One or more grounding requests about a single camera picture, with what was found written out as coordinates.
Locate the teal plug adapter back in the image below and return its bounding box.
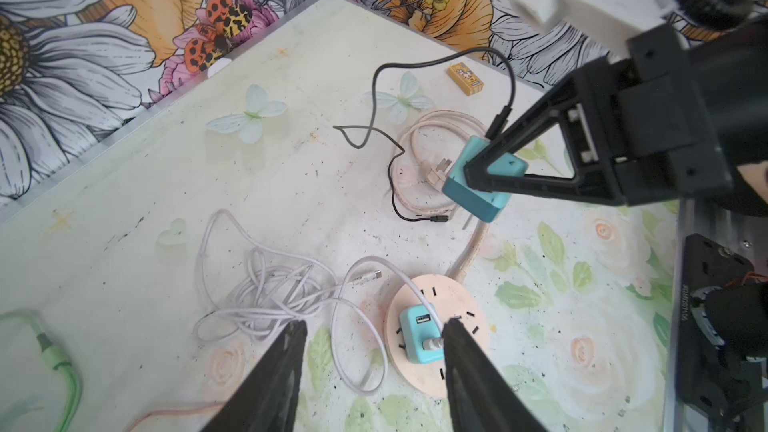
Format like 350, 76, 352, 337
441, 135, 530, 224

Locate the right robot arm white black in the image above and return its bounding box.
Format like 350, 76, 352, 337
463, 16, 767, 431

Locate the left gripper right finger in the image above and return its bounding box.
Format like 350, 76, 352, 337
442, 318, 545, 432

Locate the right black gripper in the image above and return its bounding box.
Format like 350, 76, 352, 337
464, 17, 767, 206

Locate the black thin cable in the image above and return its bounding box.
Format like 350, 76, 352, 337
332, 46, 517, 223

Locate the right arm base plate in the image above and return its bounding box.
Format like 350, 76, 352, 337
675, 234, 767, 431

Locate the pink three-pin plug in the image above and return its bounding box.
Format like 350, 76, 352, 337
420, 158, 452, 190

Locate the teal plug adapter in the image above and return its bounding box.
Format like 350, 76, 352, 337
399, 305, 444, 365
441, 135, 530, 224

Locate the pink hub cable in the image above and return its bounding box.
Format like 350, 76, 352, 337
392, 109, 490, 280

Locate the pink charger cable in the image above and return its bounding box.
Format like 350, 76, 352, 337
122, 401, 229, 432

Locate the small yellow tag card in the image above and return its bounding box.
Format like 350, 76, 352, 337
446, 62, 484, 96

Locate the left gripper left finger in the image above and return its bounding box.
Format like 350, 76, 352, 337
202, 320, 307, 432

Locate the green cable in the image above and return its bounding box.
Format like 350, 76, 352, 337
0, 308, 85, 432

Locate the round pink socket hub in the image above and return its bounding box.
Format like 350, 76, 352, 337
383, 274, 491, 398

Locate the white cable bundle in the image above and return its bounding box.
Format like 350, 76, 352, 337
191, 209, 445, 397

